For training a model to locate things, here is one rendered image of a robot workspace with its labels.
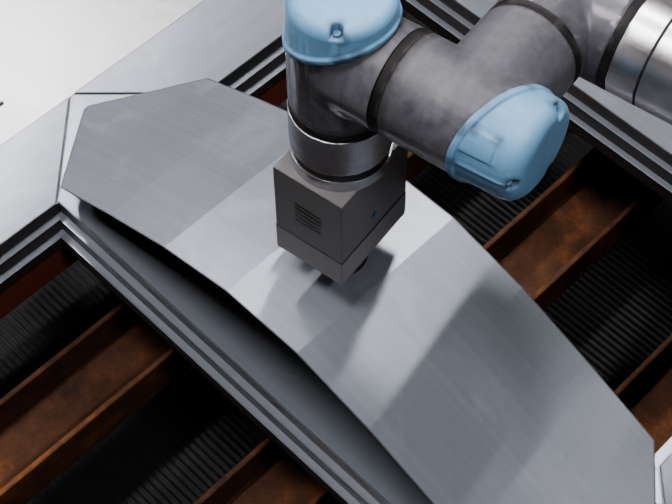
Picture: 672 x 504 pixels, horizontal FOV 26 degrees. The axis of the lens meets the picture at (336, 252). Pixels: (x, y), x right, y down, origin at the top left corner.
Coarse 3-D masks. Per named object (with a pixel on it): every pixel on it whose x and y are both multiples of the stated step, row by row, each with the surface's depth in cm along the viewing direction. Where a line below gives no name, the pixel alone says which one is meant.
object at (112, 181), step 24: (192, 96) 137; (216, 96) 135; (240, 96) 134; (168, 120) 135; (192, 120) 134; (216, 120) 132; (120, 144) 134; (144, 144) 133; (168, 144) 132; (192, 144) 130; (96, 168) 132; (120, 168) 131; (144, 168) 130; (168, 168) 129; (72, 192) 130; (96, 192) 129; (120, 192) 128
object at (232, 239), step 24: (264, 168) 125; (240, 192) 123; (264, 192) 123; (216, 216) 122; (240, 216) 121; (264, 216) 121; (192, 240) 120; (216, 240) 120; (240, 240) 119; (264, 240) 119; (192, 264) 118; (216, 264) 118; (240, 264) 117
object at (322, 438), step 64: (448, 0) 149; (256, 64) 146; (576, 128) 144; (64, 192) 136; (0, 256) 134; (128, 256) 132; (192, 320) 128; (256, 320) 128; (256, 384) 125; (320, 384) 125; (320, 448) 123
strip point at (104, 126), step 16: (128, 96) 140; (144, 96) 139; (160, 96) 138; (176, 96) 138; (96, 112) 140; (112, 112) 139; (128, 112) 138; (144, 112) 137; (160, 112) 136; (80, 128) 138; (96, 128) 138; (112, 128) 137; (128, 128) 136; (80, 144) 136; (96, 144) 135; (112, 144) 134; (80, 160) 134; (96, 160) 133; (64, 176) 133
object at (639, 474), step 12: (648, 444) 118; (636, 456) 117; (648, 456) 117; (624, 468) 116; (636, 468) 117; (648, 468) 117; (612, 480) 116; (624, 480) 116; (636, 480) 116; (648, 480) 117; (600, 492) 115; (612, 492) 116; (624, 492) 116; (636, 492) 116; (648, 492) 117
